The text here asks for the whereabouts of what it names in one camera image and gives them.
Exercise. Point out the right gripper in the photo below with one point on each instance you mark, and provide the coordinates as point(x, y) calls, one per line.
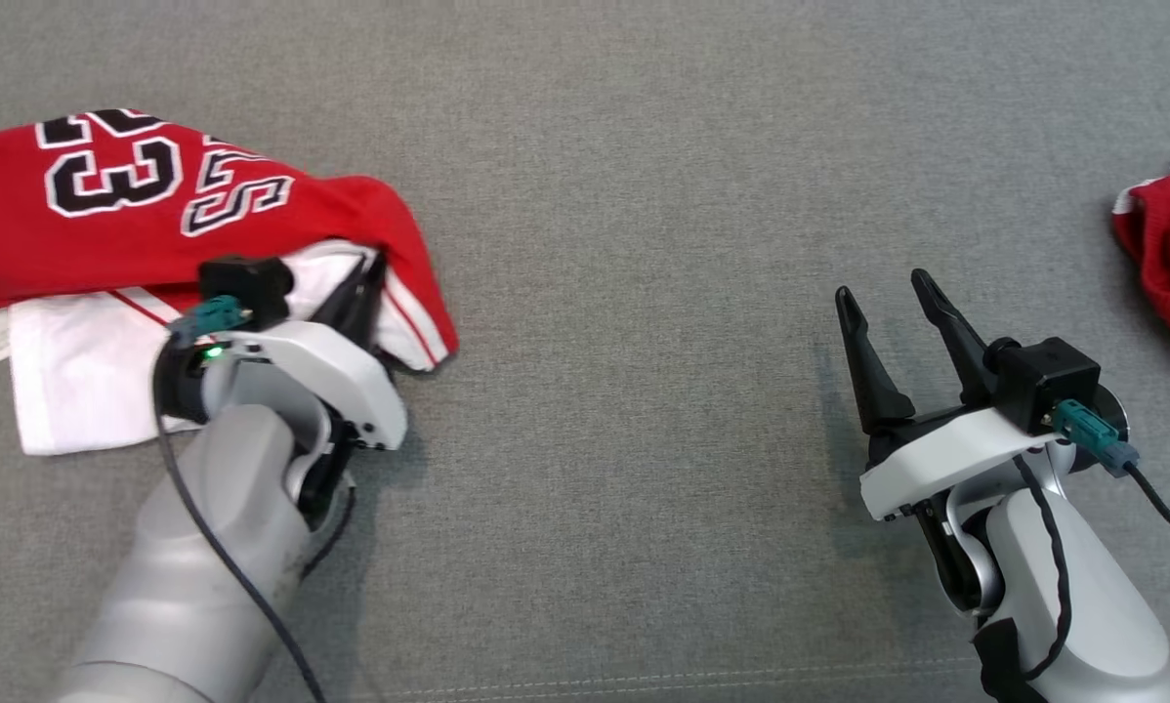
point(937, 464)

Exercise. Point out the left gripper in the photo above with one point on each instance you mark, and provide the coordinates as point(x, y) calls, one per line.
point(341, 381)

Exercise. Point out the red basketball jersey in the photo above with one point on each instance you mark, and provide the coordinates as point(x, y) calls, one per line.
point(331, 210)

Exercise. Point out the white cloth garment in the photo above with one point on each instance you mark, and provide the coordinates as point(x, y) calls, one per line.
point(77, 371)

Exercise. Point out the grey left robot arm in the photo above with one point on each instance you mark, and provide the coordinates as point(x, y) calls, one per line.
point(204, 566)

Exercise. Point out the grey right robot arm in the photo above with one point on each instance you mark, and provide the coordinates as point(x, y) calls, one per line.
point(1112, 605)

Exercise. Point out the grey fabric sofa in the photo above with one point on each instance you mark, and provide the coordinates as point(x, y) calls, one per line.
point(644, 244)

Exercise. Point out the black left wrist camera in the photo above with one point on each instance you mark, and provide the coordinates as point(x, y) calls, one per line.
point(248, 288)

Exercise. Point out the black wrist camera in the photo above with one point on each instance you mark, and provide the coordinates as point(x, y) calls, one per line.
point(1044, 386)
point(248, 288)

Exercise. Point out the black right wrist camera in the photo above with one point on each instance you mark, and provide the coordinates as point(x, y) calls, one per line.
point(1044, 386)

